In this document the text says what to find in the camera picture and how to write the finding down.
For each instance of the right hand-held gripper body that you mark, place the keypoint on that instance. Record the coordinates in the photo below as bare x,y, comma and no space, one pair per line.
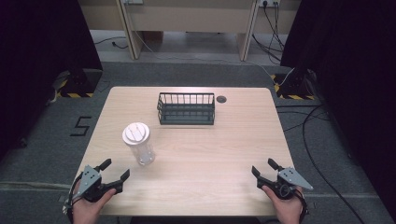
285,183

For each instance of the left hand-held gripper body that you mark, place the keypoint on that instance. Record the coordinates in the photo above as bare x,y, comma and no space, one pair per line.
90,182

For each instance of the clear bottle with white lid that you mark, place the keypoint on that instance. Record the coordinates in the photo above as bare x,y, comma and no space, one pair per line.
138,143

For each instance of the person's right hand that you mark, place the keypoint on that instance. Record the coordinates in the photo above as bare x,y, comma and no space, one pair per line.
286,209

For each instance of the person's left hand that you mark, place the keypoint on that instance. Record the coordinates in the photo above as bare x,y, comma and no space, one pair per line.
90,207

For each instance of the black stand base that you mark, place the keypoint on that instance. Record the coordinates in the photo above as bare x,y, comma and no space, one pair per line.
292,85
79,83

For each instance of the black round table grommet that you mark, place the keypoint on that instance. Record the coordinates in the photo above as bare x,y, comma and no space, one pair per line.
221,99

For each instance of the black curtain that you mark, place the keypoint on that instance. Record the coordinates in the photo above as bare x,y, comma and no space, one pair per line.
37,62
351,87

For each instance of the beige wooden desk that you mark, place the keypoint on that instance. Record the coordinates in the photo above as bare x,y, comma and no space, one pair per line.
190,25

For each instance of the white wall power socket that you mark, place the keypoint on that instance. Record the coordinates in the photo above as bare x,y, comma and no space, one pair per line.
269,3

